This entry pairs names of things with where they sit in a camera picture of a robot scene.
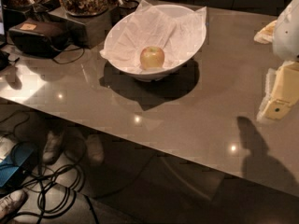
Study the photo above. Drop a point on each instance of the blue box on floor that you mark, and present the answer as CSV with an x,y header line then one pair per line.
x,y
19,162

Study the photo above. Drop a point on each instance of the white bowl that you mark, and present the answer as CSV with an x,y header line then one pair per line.
x,y
183,22

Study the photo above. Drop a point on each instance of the white paper liner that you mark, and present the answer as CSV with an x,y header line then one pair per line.
x,y
149,28

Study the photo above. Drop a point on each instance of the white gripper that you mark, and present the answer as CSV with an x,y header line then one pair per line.
x,y
287,34

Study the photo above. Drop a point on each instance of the black box device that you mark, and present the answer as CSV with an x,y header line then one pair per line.
x,y
40,38

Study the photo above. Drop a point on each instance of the white shoe under table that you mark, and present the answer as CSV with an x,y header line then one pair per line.
x,y
52,149

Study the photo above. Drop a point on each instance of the white shoe bottom left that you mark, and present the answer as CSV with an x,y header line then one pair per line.
x,y
11,202

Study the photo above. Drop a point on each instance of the yellow-red apple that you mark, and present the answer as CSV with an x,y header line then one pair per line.
x,y
152,57

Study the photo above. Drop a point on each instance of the grey metal stand block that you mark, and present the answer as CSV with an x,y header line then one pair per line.
x,y
86,32

